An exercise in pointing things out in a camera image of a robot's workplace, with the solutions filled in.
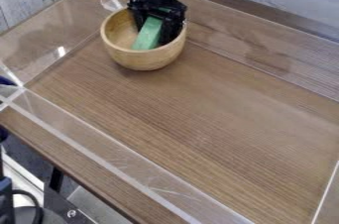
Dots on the green rectangular block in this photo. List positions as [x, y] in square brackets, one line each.
[147, 37]

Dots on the brown wooden bowl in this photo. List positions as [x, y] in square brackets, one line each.
[141, 57]

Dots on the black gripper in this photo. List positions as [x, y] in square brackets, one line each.
[171, 24]

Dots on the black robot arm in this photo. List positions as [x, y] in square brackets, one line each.
[169, 11]

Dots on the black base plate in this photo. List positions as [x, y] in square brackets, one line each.
[61, 211]

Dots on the black table leg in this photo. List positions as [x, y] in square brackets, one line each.
[57, 180]

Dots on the clear acrylic tray wall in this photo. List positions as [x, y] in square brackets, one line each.
[224, 139]

